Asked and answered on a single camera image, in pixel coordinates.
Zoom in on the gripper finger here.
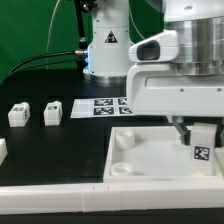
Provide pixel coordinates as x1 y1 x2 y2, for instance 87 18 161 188
216 117 224 148
172 116 190 145

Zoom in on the white square table top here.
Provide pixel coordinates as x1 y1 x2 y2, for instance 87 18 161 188
103 126 224 183

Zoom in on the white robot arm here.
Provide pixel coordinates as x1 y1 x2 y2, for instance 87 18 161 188
82 0 224 146

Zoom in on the white sheet with markers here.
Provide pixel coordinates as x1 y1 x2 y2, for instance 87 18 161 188
71 97 132 118

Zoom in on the black vertical pole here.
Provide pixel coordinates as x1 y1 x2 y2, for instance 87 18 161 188
73 0 88 49

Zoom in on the white left block piece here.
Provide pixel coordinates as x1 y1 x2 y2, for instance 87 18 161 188
0 138 8 166

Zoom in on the white front fence rail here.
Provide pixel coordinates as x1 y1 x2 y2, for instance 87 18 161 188
0 180 224 215

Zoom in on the black cable lower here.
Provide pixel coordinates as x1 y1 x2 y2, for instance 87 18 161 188
8 59 88 78

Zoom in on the black cable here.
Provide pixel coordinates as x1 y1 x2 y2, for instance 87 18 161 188
8 59 88 78
6 50 88 78

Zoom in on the black cable upper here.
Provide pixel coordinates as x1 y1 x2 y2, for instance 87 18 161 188
6 50 88 78

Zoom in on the grey thin cable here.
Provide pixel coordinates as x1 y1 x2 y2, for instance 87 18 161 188
45 0 62 70

